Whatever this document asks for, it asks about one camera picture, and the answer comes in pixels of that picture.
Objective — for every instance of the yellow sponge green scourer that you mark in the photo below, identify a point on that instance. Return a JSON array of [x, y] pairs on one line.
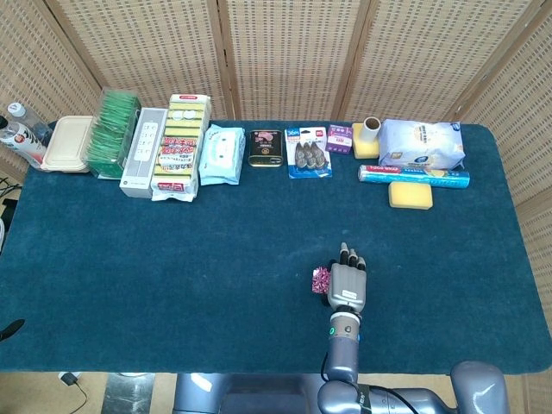
[[409, 195]]

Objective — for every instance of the blue cling wrap roll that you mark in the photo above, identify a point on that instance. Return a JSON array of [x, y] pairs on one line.
[[414, 176]]

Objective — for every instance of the teal table mat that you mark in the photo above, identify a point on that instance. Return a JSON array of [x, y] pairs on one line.
[[172, 259]]

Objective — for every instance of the white bottle red label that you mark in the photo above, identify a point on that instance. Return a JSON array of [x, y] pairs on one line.
[[21, 142]]

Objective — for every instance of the black gold luncheon meat can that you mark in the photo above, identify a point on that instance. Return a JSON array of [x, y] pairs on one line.
[[265, 148]]

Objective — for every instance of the beige lunch container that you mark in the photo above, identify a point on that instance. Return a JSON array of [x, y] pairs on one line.
[[67, 144]]

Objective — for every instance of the light blue wet wipes pack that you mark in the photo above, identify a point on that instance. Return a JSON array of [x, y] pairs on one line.
[[220, 153]]

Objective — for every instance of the grey robot torso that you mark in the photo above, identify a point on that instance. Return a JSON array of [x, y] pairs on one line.
[[250, 392]]

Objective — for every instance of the clear bottle white cap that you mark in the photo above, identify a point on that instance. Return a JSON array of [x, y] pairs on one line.
[[30, 123]]

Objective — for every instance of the wicker folding screen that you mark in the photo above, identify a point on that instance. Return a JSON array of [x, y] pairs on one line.
[[293, 52]]

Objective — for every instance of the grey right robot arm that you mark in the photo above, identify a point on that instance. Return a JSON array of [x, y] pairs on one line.
[[345, 353]]

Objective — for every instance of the white power strip box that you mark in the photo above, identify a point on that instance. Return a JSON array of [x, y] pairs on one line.
[[142, 151]]

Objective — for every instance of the white paper roll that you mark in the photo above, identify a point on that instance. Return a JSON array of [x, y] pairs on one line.
[[371, 129]]

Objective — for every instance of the small purple box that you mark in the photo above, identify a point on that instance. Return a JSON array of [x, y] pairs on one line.
[[339, 139]]

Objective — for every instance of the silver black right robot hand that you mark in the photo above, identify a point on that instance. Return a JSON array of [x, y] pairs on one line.
[[347, 284]]

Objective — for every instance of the clear box green tea bags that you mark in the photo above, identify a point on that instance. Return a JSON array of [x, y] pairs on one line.
[[110, 138]]

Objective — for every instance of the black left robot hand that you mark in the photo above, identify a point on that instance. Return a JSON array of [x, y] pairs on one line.
[[10, 330]]

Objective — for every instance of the blue correction tape blister pack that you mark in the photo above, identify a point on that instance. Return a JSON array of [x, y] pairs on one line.
[[308, 155]]

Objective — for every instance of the shiny metal table leg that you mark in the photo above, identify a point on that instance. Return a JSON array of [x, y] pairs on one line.
[[129, 394]]

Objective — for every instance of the pink patterned square packet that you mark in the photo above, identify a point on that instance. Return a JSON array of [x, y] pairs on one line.
[[321, 280]]

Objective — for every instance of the large white tissue pack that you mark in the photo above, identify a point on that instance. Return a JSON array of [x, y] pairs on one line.
[[420, 144]]

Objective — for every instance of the yellow sponge multipack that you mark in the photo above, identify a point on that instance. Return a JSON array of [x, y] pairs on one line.
[[179, 151]]

